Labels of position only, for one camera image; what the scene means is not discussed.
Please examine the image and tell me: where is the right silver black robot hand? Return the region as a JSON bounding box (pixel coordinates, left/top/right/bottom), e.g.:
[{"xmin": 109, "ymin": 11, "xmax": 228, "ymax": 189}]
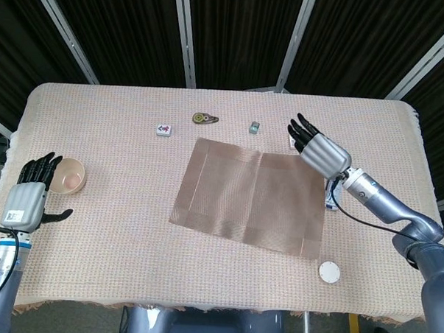
[{"xmin": 285, "ymin": 111, "xmax": 354, "ymax": 180}]

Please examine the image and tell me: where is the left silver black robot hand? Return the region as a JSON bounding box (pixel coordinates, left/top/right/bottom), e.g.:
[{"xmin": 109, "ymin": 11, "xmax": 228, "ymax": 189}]
[{"xmin": 0, "ymin": 149, "xmax": 77, "ymax": 235}]

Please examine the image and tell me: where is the pink beige bowl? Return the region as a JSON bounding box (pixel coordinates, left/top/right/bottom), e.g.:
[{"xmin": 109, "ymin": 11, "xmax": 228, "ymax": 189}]
[{"xmin": 49, "ymin": 157, "xmax": 88, "ymax": 196}]

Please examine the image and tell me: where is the brown woven placemat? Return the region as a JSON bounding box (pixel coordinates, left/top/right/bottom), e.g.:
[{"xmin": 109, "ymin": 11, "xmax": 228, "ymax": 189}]
[{"xmin": 166, "ymin": 135, "xmax": 329, "ymax": 262}]

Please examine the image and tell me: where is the blue white toothpaste tube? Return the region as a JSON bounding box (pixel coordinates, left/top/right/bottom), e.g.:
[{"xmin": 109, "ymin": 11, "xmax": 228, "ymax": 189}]
[{"xmin": 325, "ymin": 178, "xmax": 344, "ymax": 212}]

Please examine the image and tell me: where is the black pleated curtain panel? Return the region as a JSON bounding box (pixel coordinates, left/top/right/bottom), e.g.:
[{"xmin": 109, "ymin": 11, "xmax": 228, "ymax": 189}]
[
  {"xmin": 286, "ymin": 0, "xmax": 444, "ymax": 102},
  {"xmin": 184, "ymin": 0, "xmax": 307, "ymax": 94},
  {"xmin": 0, "ymin": 0, "xmax": 97, "ymax": 132},
  {"xmin": 397, "ymin": 34, "xmax": 444, "ymax": 203},
  {"xmin": 40, "ymin": 0, "xmax": 189, "ymax": 89}
]

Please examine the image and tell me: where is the white round lid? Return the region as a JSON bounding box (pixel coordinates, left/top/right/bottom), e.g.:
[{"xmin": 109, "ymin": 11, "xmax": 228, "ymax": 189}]
[{"xmin": 317, "ymin": 260, "xmax": 342, "ymax": 284}]

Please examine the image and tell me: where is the beige waffle-weave tablecloth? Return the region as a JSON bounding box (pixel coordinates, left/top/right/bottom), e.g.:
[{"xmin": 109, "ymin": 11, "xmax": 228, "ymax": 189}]
[{"xmin": 0, "ymin": 80, "xmax": 444, "ymax": 333}]

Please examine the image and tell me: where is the olive correction tape dispenser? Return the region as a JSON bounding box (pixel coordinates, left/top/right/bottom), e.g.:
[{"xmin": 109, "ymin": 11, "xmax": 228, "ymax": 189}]
[{"xmin": 191, "ymin": 112, "xmax": 220, "ymax": 127}]

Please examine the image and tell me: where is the white mahjong tile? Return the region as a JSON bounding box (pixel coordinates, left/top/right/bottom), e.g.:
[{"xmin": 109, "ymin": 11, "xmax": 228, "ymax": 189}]
[{"xmin": 155, "ymin": 122, "xmax": 175, "ymax": 139}]

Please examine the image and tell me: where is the blue-grey robot torso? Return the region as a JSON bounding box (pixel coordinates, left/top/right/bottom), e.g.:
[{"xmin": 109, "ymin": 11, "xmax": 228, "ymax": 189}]
[{"xmin": 121, "ymin": 304, "xmax": 286, "ymax": 333}]

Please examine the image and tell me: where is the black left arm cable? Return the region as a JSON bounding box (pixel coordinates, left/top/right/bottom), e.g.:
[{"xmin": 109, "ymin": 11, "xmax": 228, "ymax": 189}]
[{"xmin": 0, "ymin": 228, "xmax": 21, "ymax": 309}]

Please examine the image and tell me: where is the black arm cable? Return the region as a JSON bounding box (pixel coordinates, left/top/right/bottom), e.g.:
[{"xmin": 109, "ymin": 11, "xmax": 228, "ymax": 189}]
[
  {"xmin": 328, "ymin": 173, "xmax": 429, "ymax": 270},
  {"xmin": 0, "ymin": 228, "xmax": 21, "ymax": 309}
]

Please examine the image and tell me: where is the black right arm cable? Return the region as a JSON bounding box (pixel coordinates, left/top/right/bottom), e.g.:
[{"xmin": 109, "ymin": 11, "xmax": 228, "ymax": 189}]
[{"xmin": 328, "ymin": 173, "xmax": 429, "ymax": 270}]

